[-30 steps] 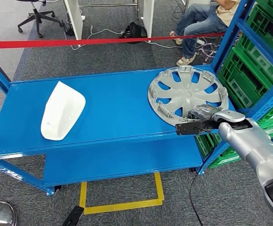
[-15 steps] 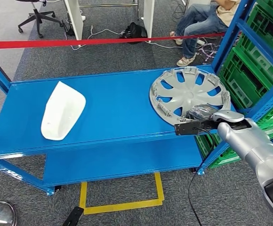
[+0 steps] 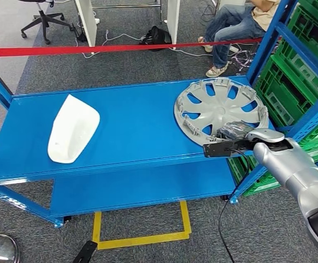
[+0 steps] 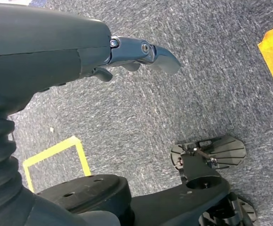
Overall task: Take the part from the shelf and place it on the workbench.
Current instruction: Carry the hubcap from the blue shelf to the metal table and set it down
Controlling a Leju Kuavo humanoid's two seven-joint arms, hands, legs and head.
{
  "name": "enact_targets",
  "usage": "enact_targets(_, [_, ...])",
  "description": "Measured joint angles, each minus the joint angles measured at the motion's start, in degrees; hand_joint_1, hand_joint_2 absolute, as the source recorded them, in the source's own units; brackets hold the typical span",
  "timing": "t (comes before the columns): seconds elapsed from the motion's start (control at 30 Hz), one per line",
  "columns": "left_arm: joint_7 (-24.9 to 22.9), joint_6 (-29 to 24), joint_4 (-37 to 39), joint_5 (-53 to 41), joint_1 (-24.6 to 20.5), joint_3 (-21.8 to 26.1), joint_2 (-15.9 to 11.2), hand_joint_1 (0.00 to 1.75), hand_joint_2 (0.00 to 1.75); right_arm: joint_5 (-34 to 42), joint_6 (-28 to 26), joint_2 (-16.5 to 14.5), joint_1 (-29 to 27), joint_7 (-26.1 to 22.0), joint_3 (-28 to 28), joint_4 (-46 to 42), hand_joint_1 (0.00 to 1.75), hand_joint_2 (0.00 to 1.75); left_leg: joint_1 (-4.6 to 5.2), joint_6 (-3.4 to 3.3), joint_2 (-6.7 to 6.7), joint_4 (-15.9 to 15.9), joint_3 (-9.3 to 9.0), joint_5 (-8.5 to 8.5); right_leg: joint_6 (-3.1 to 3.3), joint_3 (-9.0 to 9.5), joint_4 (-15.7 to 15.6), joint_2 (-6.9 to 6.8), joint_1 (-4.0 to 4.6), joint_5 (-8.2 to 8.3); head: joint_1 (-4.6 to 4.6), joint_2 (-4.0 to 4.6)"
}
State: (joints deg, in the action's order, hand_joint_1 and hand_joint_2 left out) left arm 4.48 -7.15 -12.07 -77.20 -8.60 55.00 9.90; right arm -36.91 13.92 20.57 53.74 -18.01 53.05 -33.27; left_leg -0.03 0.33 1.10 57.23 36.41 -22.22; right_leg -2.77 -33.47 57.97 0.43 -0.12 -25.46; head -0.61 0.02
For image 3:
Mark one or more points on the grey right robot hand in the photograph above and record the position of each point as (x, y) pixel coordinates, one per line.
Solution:
(235, 130)

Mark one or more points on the grey wheel hubcap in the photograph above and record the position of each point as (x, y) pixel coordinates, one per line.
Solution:
(219, 109)

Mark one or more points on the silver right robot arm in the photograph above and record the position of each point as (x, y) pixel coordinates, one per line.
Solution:
(290, 167)

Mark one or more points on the blue metal shelf rack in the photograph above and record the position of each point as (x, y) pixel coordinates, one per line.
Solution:
(137, 123)

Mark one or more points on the white plastic cover part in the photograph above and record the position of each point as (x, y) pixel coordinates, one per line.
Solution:
(71, 130)

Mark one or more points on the person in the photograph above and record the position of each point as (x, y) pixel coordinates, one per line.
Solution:
(230, 21)

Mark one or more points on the white desk leg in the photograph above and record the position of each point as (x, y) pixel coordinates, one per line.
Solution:
(173, 21)
(86, 21)

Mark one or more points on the black bag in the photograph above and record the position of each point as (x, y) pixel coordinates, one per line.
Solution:
(156, 38)

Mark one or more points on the yellow floor tape outline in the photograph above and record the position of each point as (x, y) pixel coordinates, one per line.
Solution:
(142, 240)

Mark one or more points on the red barrier belt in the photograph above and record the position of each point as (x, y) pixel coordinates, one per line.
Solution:
(120, 47)

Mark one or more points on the black office chair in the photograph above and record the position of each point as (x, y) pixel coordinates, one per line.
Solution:
(44, 21)

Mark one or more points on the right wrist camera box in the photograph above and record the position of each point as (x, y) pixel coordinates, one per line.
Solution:
(219, 149)

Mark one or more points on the chrome stanchion post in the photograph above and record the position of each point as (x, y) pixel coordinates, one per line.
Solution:
(0, 250)

